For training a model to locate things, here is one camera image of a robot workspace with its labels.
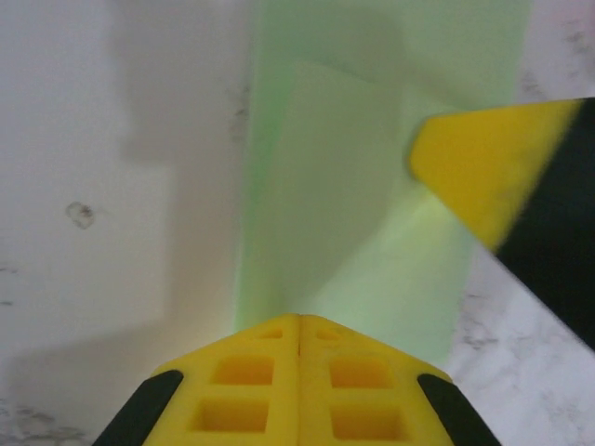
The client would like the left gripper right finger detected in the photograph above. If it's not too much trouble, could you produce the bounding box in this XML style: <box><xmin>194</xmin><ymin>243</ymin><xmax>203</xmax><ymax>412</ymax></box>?
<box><xmin>297</xmin><ymin>313</ymin><xmax>501</xmax><ymax>446</ymax></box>

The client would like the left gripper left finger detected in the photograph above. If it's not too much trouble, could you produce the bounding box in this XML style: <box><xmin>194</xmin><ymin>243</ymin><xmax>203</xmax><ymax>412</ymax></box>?
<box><xmin>95</xmin><ymin>313</ymin><xmax>301</xmax><ymax>446</ymax></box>

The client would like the green paper sheet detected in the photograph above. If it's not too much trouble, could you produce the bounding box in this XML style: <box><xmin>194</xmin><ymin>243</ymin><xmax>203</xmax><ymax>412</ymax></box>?
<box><xmin>234</xmin><ymin>0</ymin><xmax>534</xmax><ymax>368</ymax></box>

